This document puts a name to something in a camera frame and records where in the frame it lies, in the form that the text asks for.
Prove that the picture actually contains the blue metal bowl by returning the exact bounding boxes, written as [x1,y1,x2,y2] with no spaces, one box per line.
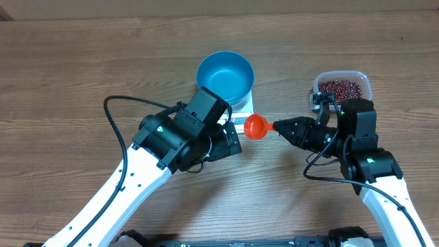
[196,51,255,105]

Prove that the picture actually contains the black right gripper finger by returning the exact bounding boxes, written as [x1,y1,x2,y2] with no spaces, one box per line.
[273,119,292,134]
[277,129,292,143]

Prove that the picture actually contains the clear plastic container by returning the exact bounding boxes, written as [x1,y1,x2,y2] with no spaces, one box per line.
[310,70,373,113]

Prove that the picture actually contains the orange scoop with blue handle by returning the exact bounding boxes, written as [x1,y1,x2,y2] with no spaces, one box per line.
[244,114,274,140]

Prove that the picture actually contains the red beans in container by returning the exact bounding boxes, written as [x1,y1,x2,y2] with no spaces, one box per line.
[318,80,363,104]

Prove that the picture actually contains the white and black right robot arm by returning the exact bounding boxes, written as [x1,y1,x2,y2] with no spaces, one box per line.
[273,99,434,246]

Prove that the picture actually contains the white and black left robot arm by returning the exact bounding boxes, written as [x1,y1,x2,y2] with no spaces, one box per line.
[42,87,241,247]

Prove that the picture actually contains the white digital kitchen scale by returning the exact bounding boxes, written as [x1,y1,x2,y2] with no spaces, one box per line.
[230,92,254,134]

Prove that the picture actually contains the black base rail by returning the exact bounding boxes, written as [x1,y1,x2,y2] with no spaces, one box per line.
[110,226,387,247]

